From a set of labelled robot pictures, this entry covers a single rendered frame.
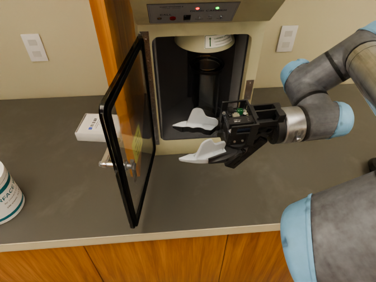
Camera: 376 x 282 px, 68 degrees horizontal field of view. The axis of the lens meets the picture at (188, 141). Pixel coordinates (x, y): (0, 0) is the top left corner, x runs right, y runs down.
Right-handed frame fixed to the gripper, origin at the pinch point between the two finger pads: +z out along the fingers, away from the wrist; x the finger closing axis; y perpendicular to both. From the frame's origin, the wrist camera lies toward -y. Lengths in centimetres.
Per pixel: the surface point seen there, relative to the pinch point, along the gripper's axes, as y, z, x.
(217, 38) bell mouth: 4.6, -14.8, -31.2
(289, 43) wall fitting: -19, -58, -64
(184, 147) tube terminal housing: -32.8, -5.8, -25.3
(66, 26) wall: -12, 33, -75
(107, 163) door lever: -7.4, 15.8, -3.0
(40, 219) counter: -35, 40, -7
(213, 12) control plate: 15.4, -10.7, -23.1
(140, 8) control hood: 16.9, 4.9, -23.2
